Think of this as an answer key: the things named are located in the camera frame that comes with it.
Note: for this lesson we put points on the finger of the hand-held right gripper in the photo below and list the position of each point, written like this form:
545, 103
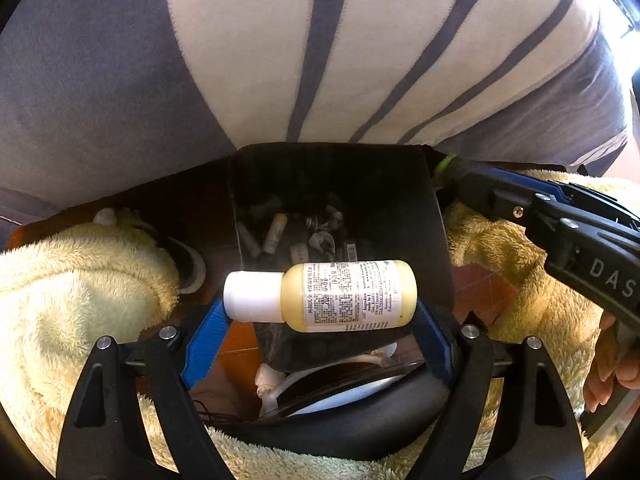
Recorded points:
562, 191
492, 200

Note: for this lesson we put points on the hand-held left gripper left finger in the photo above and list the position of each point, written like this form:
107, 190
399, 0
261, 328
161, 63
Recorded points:
205, 340

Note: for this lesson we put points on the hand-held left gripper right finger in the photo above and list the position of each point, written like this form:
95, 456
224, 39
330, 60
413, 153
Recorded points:
432, 342

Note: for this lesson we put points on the yellow lotion bottle white cap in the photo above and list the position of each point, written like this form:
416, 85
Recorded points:
345, 295

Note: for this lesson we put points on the black trash bin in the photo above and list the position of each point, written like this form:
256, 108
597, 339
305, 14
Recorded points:
390, 200

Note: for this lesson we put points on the person's right hand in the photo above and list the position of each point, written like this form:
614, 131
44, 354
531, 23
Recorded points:
605, 375

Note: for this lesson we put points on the small pale tube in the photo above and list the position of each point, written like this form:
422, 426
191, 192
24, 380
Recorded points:
275, 232

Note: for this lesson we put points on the black curved plastic object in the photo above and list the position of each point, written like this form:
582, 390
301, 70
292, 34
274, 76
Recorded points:
325, 435

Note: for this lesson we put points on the yellow fleece garment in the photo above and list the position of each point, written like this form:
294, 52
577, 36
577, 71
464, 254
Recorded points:
65, 310

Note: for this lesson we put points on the small toiletries inside pouch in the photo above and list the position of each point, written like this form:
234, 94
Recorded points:
322, 235

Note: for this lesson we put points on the purple white striped bedspread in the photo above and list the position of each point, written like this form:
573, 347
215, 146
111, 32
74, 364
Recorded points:
150, 60

